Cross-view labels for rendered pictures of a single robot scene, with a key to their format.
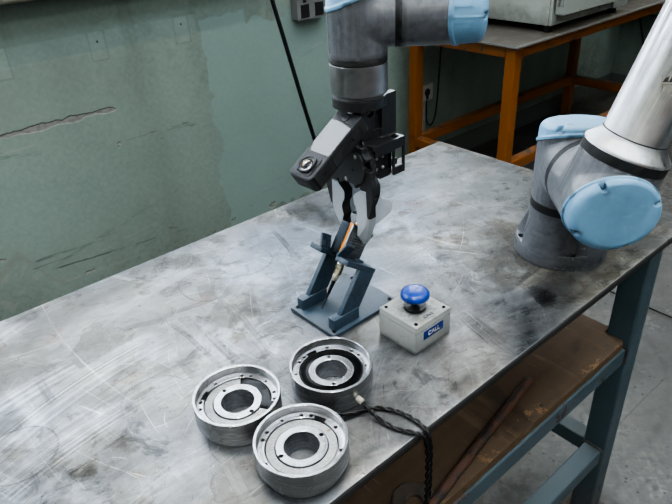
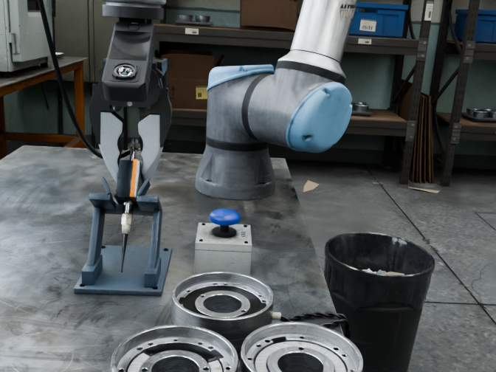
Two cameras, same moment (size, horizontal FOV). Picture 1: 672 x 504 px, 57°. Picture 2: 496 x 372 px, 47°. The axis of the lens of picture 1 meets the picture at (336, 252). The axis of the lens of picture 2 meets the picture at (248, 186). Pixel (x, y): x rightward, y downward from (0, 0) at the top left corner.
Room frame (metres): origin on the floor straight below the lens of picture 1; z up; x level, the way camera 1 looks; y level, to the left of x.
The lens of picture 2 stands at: (0.26, 0.43, 1.12)
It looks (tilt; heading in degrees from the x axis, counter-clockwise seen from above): 17 degrees down; 307
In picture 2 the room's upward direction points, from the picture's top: 3 degrees clockwise
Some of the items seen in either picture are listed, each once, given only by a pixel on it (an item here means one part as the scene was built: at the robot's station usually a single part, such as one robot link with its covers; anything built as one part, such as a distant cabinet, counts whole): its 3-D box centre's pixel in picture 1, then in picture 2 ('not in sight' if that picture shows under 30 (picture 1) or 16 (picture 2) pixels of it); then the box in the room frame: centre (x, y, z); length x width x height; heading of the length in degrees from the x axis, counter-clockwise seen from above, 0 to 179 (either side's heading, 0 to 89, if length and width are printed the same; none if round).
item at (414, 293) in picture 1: (414, 304); (224, 229); (0.70, -0.10, 0.85); 0.04 x 0.04 x 0.05
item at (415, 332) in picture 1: (417, 317); (224, 246); (0.70, -0.11, 0.82); 0.08 x 0.07 x 0.05; 129
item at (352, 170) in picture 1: (364, 136); (134, 58); (0.81, -0.05, 1.06); 0.09 x 0.08 x 0.12; 130
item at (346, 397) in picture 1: (331, 375); (222, 311); (0.60, 0.01, 0.82); 0.10 x 0.10 x 0.04
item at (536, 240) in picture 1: (563, 222); (236, 162); (0.91, -0.38, 0.85); 0.15 x 0.15 x 0.10
